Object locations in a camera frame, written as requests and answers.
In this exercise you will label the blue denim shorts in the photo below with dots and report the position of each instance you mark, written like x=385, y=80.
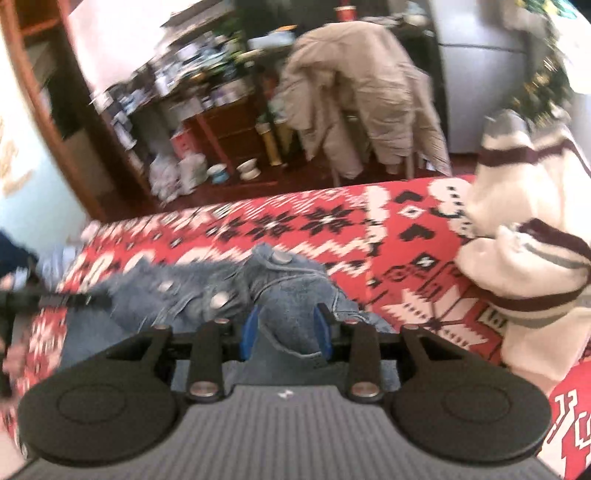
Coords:
x=286, y=290

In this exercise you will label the red printed box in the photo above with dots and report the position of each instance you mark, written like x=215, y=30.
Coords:
x=181, y=143

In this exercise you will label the wooden door frame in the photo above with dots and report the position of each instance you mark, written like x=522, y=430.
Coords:
x=55, y=115

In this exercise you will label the dark blue cloth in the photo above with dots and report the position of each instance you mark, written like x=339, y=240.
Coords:
x=14, y=254

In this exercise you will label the white plastic bag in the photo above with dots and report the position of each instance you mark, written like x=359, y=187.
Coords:
x=164, y=177
x=191, y=170

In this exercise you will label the blue and white ceramic bowl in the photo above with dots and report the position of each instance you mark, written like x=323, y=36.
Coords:
x=218, y=174

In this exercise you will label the cluttered shelf rack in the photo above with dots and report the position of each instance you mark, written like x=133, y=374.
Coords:
x=184, y=60

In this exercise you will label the decorated Christmas tree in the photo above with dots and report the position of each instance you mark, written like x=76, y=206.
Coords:
x=545, y=78

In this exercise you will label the wooden drawer cabinet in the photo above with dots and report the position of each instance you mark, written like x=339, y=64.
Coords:
x=231, y=129

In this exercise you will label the black desk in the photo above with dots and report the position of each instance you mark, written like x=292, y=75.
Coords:
x=420, y=41

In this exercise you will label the beige jacket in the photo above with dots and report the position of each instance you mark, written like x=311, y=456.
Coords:
x=360, y=83

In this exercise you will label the red patterned blanket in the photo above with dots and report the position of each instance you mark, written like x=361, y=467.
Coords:
x=300, y=221

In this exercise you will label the red cup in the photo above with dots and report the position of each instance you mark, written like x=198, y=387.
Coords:
x=345, y=14

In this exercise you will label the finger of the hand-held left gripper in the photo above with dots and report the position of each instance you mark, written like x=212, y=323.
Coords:
x=74, y=299

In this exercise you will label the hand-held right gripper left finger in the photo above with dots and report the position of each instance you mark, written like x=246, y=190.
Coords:
x=249, y=330

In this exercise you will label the yellow cardboard box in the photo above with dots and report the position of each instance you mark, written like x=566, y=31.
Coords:
x=270, y=145

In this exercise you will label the silver refrigerator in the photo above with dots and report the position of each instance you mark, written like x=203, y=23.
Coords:
x=480, y=83

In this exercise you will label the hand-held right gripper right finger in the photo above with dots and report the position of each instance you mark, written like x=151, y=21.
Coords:
x=321, y=330

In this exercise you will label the white striped sweater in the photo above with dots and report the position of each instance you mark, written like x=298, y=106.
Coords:
x=508, y=258

